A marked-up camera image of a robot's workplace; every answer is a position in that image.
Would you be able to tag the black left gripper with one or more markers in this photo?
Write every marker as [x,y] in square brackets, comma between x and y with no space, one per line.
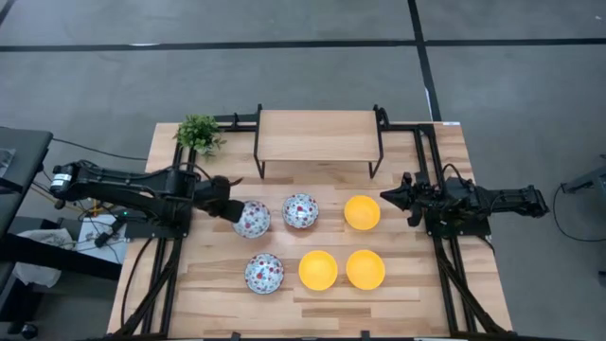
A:
[213,194]

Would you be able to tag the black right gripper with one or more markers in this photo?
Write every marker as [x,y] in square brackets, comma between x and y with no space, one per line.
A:
[426,196]

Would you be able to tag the red floral mini bowl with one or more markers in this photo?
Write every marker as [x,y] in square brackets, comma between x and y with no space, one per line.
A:
[300,210]
[255,222]
[264,273]

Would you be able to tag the yellow mini bowl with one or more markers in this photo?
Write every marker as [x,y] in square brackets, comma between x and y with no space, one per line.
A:
[362,212]
[365,269]
[318,270]

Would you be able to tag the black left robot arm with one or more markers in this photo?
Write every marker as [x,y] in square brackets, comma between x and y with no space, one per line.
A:
[118,189]

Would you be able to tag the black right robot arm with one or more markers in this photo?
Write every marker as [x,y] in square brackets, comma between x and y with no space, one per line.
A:
[511,199]

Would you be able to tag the small green potted plant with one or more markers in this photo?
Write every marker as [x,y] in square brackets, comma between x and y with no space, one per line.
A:
[200,132]

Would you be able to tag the wooden shelf with black legs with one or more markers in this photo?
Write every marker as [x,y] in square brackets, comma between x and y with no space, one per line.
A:
[317,135]

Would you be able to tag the white box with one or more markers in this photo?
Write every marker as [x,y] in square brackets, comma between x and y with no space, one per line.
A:
[90,237]

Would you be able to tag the black furniture board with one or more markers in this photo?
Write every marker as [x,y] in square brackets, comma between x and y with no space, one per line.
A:
[57,256]

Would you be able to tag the grey metal stand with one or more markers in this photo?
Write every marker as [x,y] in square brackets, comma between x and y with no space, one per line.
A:
[592,180]

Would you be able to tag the white crumpled cloth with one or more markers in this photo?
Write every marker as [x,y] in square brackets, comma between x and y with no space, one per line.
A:
[33,277]

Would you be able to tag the black desk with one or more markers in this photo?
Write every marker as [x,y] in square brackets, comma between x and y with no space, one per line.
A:
[23,151]

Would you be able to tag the black aluminium table frame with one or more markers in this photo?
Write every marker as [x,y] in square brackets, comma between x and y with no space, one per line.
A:
[407,127]

